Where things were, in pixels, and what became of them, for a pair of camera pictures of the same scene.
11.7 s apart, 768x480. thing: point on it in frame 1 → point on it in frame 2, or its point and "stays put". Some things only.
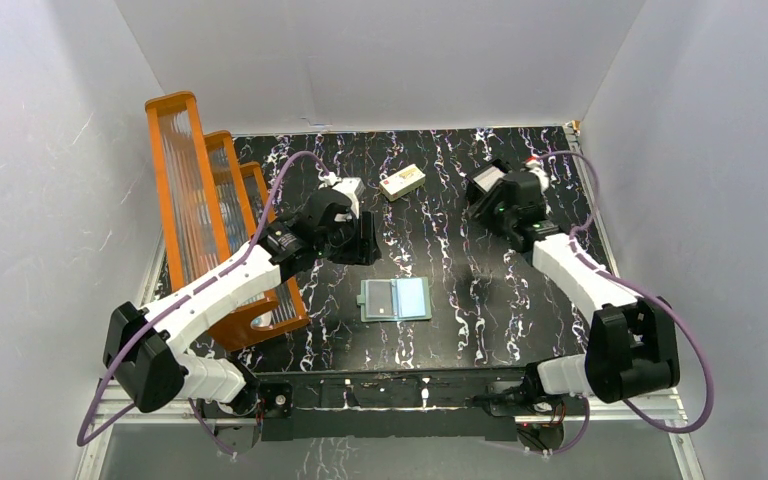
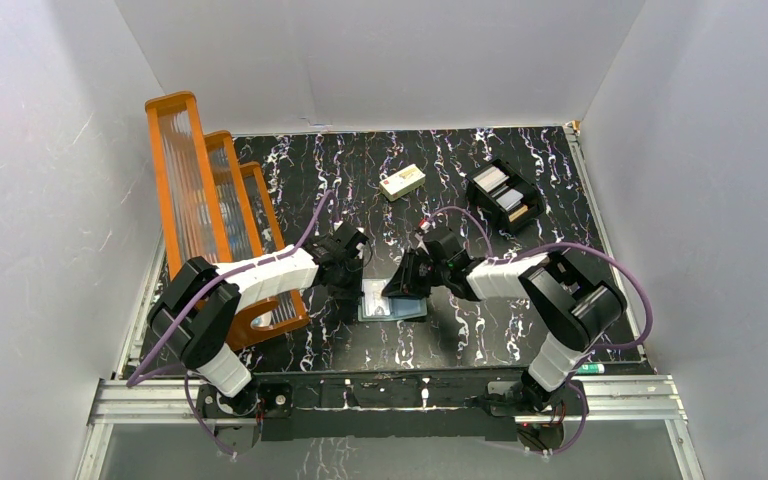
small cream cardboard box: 403,182 stays put
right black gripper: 502,191 → 404,283
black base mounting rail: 463,405 stays put
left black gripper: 363,240 → 345,275
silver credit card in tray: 488,178 stays put
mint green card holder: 386,300 stays put
